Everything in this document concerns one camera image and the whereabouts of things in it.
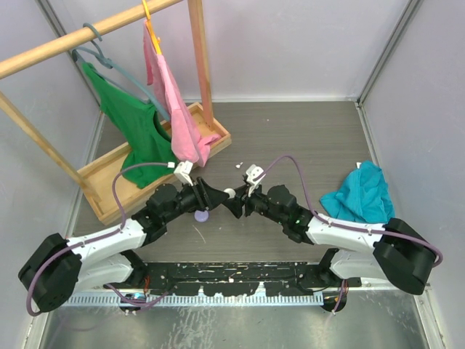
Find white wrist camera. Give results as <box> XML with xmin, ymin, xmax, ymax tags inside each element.
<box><xmin>174</xmin><ymin>161</ymin><xmax>193</xmax><ymax>186</ymax></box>
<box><xmin>245</xmin><ymin>164</ymin><xmax>264</xmax><ymax>197</ymax></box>

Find white round charging case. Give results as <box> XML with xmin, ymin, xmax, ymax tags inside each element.
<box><xmin>224</xmin><ymin>188</ymin><xmax>236</xmax><ymax>198</ymax></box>

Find pink cloth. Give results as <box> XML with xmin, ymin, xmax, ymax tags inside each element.
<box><xmin>143</xmin><ymin>23</ymin><xmax>221</xmax><ymax>167</ymax></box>

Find green shirt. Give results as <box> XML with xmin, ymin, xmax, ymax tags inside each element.
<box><xmin>81</xmin><ymin>63</ymin><xmax>177</xmax><ymax>189</ymax></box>

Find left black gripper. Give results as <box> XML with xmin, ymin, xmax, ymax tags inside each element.
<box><xmin>163</xmin><ymin>177</ymin><xmax>228</xmax><ymax>224</ymax></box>

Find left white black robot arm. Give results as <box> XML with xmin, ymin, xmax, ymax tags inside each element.
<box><xmin>18</xmin><ymin>177</ymin><xmax>235</xmax><ymax>316</ymax></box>

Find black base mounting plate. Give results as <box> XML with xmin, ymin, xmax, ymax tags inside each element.
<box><xmin>128</xmin><ymin>262</ymin><xmax>341</xmax><ymax>297</ymax></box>

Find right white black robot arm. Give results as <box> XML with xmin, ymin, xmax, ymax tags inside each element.
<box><xmin>223</xmin><ymin>185</ymin><xmax>439</xmax><ymax>295</ymax></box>

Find white slotted cable duct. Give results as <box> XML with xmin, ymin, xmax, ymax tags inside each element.
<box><xmin>65</xmin><ymin>289</ymin><xmax>324</xmax><ymax>307</ymax></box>

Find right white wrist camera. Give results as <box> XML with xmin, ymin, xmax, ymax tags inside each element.
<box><xmin>245</xmin><ymin>164</ymin><xmax>264</xmax><ymax>197</ymax></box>

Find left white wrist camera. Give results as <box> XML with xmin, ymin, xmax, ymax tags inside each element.
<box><xmin>174</xmin><ymin>161</ymin><xmax>193</xmax><ymax>186</ymax></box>

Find yellow hanger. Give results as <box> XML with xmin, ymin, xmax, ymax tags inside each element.
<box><xmin>142</xmin><ymin>0</ymin><xmax>162</xmax><ymax>55</ymax></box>

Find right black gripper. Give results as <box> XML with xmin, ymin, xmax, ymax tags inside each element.
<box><xmin>222</xmin><ymin>180</ymin><xmax>286</xmax><ymax>226</ymax></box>

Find wooden clothes rack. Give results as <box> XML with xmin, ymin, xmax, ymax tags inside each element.
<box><xmin>1</xmin><ymin>1</ymin><xmax>232</xmax><ymax>225</ymax></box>

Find teal cloth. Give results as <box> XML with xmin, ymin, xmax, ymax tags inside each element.
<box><xmin>320</xmin><ymin>161</ymin><xmax>395</xmax><ymax>223</ymax></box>

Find blue-grey hanger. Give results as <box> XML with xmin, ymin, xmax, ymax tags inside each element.
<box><xmin>70</xmin><ymin>40</ymin><xmax>171</xmax><ymax>121</ymax></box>

